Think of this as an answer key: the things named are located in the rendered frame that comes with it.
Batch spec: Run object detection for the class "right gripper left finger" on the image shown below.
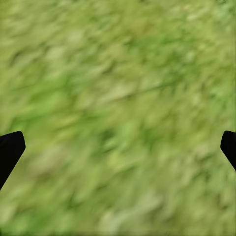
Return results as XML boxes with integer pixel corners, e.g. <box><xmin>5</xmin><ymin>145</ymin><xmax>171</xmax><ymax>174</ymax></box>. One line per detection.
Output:
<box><xmin>0</xmin><ymin>131</ymin><xmax>26</xmax><ymax>190</ymax></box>

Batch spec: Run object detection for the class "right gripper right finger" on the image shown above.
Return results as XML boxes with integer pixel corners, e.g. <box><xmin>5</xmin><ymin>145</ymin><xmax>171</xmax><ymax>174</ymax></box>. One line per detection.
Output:
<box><xmin>220</xmin><ymin>131</ymin><xmax>236</xmax><ymax>170</ymax></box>

